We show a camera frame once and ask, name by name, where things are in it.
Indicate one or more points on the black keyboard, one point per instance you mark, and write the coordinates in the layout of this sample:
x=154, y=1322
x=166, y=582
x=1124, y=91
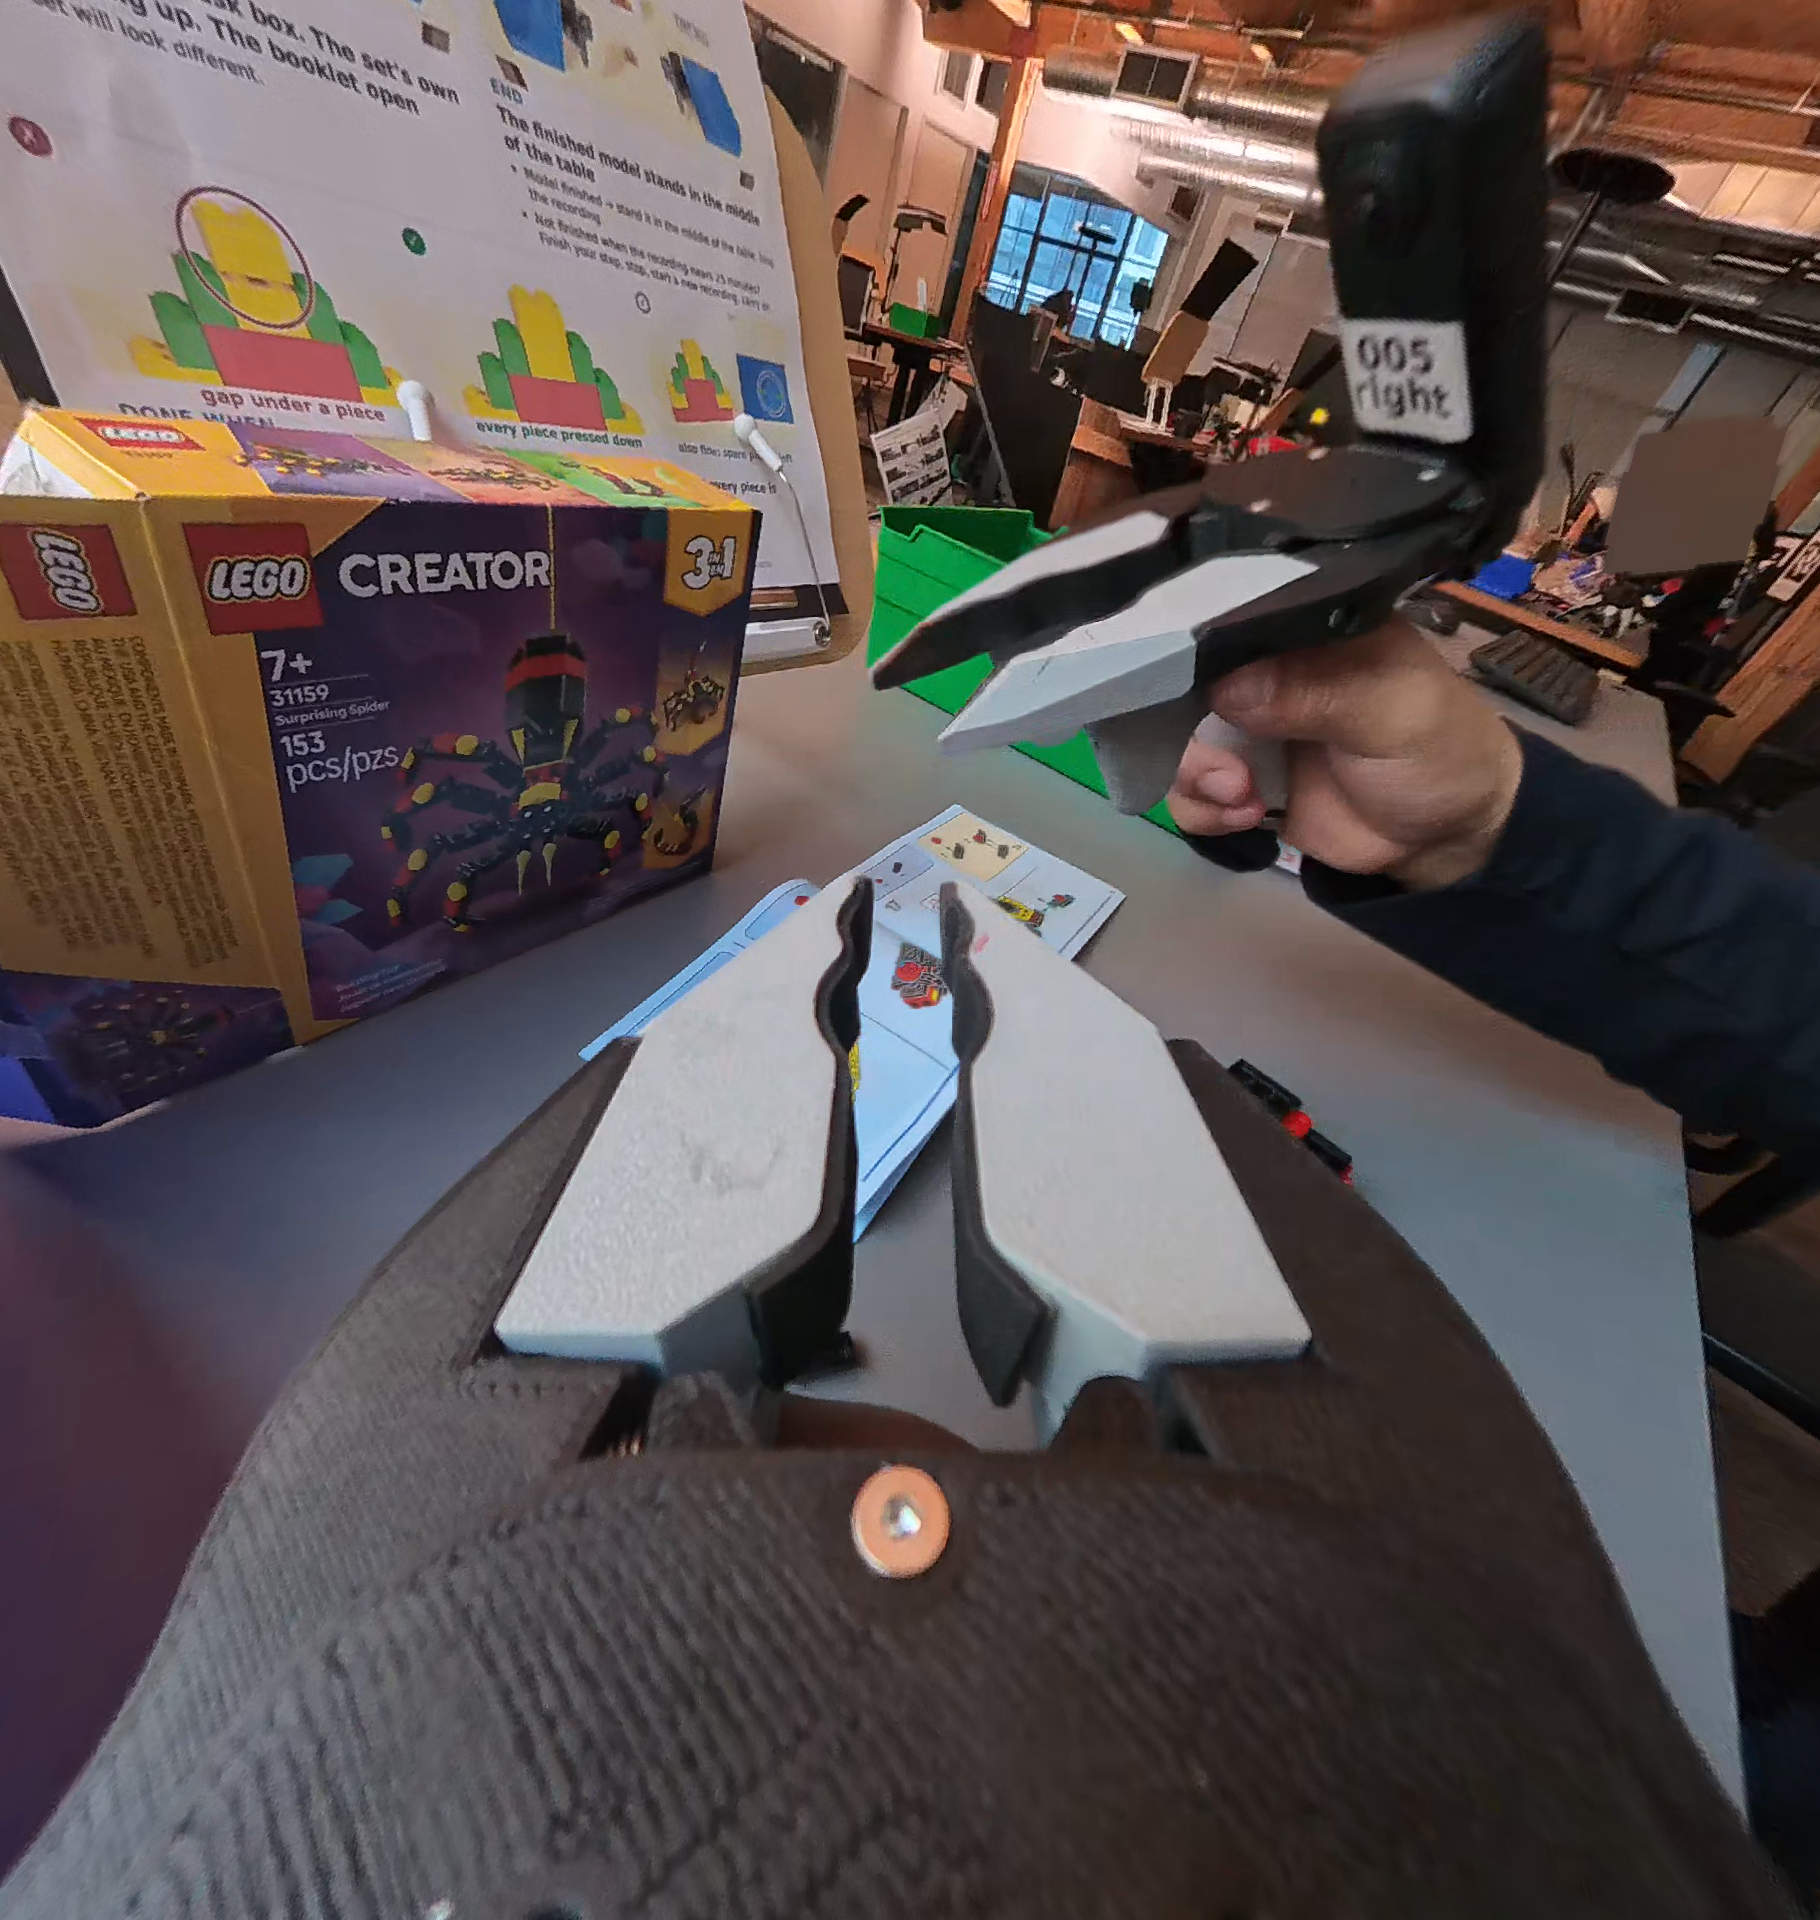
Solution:
x=1533, y=675

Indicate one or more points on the person's right forearm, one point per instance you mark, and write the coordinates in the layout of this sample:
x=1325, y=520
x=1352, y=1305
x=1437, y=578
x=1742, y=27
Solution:
x=1676, y=961

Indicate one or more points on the person's right hand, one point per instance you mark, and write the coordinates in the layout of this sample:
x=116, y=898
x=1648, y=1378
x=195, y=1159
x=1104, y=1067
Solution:
x=1375, y=750

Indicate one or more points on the white clip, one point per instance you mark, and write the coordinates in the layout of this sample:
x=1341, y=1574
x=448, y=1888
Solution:
x=415, y=407
x=759, y=447

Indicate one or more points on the printed instruction sheet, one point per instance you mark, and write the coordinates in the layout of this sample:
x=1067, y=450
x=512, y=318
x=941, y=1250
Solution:
x=400, y=149

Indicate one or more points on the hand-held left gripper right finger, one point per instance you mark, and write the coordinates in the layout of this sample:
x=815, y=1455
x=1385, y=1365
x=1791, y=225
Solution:
x=1129, y=1185

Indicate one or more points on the lego set cardboard box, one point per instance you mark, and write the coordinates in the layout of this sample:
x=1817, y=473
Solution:
x=400, y=675

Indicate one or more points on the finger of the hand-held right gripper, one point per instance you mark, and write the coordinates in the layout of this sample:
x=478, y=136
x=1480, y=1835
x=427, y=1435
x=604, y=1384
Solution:
x=1105, y=675
x=1059, y=562

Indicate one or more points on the black red lego assembly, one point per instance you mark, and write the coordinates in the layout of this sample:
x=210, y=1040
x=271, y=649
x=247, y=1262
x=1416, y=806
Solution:
x=1300, y=1121

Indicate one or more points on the lego instruction booklet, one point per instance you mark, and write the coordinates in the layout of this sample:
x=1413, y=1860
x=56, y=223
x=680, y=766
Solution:
x=911, y=1089

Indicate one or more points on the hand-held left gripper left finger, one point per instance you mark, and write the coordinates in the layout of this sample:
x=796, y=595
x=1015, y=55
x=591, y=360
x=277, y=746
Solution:
x=685, y=1185

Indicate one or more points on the green plastic bin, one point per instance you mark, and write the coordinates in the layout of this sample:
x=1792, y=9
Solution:
x=940, y=547

